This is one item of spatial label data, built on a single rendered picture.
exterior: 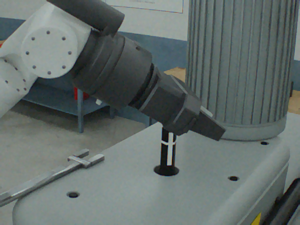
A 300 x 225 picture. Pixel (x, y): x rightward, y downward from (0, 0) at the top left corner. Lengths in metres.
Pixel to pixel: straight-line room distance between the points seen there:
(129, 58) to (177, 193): 0.19
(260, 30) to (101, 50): 0.29
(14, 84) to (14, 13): 6.88
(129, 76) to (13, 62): 0.17
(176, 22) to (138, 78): 4.93
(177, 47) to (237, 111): 4.76
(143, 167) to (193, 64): 0.22
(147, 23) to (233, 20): 4.99
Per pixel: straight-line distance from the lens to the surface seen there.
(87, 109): 5.83
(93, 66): 0.53
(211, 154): 0.71
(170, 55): 5.56
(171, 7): 5.48
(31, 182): 0.61
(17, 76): 0.60
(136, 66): 0.54
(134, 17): 5.80
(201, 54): 0.75
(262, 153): 0.73
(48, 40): 0.50
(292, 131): 1.22
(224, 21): 0.72
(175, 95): 0.56
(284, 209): 0.75
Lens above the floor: 2.19
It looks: 20 degrees down
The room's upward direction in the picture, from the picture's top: 2 degrees clockwise
